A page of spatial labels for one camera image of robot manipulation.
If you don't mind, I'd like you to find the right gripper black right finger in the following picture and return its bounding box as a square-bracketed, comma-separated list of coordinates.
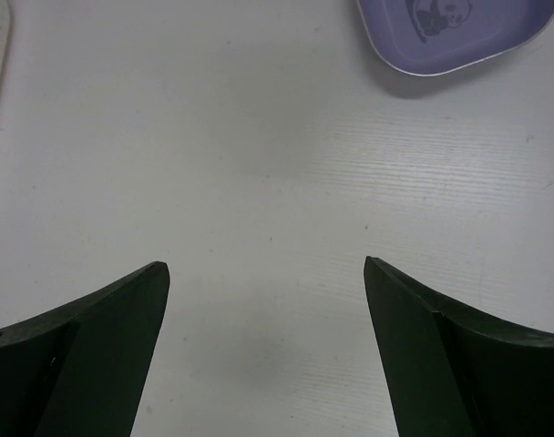
[364, 257, 554, 436]

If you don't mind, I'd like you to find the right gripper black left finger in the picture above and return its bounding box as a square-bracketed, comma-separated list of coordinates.
[0, 261, 169, 436]

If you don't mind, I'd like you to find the purple panda plate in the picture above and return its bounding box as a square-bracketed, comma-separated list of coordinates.
[357, 0, 554, 77]

